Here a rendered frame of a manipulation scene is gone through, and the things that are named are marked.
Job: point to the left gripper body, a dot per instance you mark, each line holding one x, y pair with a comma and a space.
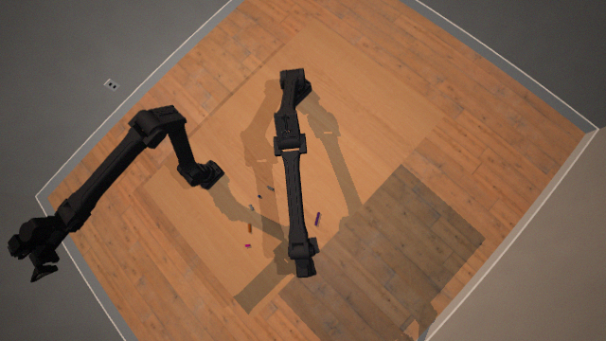
314, 242

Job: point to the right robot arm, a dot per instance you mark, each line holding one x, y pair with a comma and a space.
156, 123

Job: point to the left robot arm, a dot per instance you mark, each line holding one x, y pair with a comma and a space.
287, 137

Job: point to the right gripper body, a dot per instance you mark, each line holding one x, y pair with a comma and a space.
38, 262

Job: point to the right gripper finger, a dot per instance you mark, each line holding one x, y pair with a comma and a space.
36, 276
23, 256

